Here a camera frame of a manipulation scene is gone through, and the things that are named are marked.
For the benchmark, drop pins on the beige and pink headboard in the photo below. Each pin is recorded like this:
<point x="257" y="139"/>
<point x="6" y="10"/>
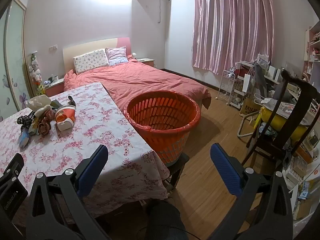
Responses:
<point x="85" y="46"/>

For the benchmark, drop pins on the brown plaid scrunchie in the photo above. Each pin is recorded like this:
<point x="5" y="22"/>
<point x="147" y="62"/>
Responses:
<point x="45" y="127"/>

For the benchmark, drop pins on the white wall socket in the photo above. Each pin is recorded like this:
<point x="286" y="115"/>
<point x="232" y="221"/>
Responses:
<point x="53" y="47"/>

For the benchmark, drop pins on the red and white paper cup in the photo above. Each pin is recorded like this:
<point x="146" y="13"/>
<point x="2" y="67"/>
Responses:
<point x="65" y="117"/>

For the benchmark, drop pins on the pink and white bookshelf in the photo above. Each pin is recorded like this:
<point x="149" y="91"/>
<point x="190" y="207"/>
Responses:
<point x="310" y="55"/>

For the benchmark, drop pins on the wardrobe with flower doors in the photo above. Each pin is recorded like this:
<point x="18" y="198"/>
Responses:
<point x="15" y="55"/>

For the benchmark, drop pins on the white storage trolley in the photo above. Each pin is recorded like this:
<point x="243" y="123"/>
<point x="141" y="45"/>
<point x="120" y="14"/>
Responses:
<point x="236" y="102"/>

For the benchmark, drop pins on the person's leg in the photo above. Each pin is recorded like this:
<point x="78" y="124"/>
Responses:
<point x="167" y="220"/>

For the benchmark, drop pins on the pink floral tablecloth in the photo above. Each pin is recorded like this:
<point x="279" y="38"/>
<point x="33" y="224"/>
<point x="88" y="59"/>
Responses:
<point x="87" y="130"/>

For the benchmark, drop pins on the pink curtain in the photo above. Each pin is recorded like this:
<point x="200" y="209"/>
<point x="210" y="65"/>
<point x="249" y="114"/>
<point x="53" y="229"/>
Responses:
<point x="230" y="30"/>

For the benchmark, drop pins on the white floral pillow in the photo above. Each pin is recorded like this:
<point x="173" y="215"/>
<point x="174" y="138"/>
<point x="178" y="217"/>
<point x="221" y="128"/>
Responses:
<point x="90" y="60"/>

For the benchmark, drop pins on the pink and white nightstand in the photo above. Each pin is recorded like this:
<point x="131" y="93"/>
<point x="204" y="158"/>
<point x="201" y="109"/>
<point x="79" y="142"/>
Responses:
<point x="147" y="62"/>
<point x="56" y="88"/>

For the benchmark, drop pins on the dark wooden stool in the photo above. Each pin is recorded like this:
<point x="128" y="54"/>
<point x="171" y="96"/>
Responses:
<point x="180" y="158"/>

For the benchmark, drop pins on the white air conditioner pipe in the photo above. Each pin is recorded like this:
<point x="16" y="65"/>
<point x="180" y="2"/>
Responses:
<point x="159" y="10"/>

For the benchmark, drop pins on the pink striped pillow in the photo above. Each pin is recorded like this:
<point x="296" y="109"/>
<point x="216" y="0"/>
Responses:
<point x="116" y="53"/>

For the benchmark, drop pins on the brown paper bag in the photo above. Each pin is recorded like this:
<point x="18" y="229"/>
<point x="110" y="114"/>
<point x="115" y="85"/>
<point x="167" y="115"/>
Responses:
<point x="248" y="107"/>

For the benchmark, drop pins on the orange plastic basket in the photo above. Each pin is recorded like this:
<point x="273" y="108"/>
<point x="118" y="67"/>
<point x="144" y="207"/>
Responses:
<point x="175" y="140"/>

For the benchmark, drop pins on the white paper bag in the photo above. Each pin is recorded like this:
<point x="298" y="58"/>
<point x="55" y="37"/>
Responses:
<point x="247" y="83"/>

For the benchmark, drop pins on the column of plush toys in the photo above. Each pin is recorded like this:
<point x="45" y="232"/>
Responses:
<point x="35" y="70"/>

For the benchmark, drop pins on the dark wooden chair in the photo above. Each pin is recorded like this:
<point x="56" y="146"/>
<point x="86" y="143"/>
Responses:
<point x="300" y="85"/>

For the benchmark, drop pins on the white paper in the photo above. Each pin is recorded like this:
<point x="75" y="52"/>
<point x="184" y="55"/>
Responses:
<point x="37" y="102"/>

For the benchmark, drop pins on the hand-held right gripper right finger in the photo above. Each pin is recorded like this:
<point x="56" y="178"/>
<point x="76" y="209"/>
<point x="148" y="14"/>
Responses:
<point x="225" y="172"/>

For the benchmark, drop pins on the grey hanging cloth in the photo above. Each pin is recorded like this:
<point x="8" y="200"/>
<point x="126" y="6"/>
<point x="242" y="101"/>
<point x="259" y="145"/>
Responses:
<point x="261" y="80"/>

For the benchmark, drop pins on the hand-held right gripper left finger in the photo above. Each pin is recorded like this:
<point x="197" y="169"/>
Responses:
<point x="92" y="170"/>

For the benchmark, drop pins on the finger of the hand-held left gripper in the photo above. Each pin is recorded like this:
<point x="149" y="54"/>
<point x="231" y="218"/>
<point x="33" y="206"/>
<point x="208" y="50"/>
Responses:
<point x="12" y="165"/>

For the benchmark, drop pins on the bed with pink duvet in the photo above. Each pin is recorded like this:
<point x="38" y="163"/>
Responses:
<point x="150" y="80"/>

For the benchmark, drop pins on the green towel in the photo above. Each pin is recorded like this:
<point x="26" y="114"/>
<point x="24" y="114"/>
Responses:
<point x="56" y="103"/>

